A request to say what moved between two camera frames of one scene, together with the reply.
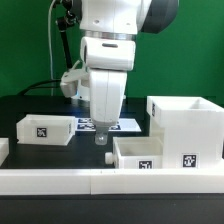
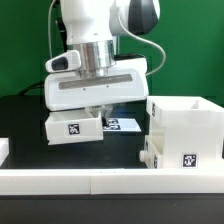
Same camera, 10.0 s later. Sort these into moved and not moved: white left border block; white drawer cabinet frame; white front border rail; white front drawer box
Moved: white front drawer box
Not moved: white front border rail; white drawer cabinet frame; white left border block
